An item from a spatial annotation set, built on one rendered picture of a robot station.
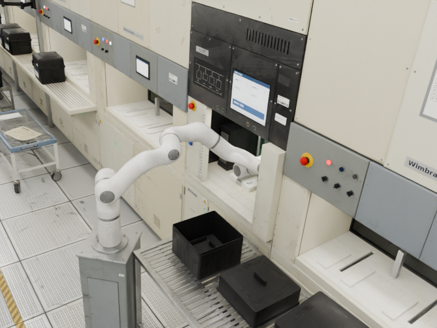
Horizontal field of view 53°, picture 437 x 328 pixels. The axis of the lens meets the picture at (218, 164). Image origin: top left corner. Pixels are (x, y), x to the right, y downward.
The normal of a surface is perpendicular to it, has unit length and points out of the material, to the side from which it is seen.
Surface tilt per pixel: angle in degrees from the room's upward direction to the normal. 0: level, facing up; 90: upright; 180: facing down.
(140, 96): 90
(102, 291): 90
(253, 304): 0
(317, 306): 0
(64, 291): 0
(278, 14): 92
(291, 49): 90
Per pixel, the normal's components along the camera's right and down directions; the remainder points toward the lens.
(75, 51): 0.59, 0.42
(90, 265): -0.15, 0.46
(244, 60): -0.81, 0.23
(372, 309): 0.07, -0.88
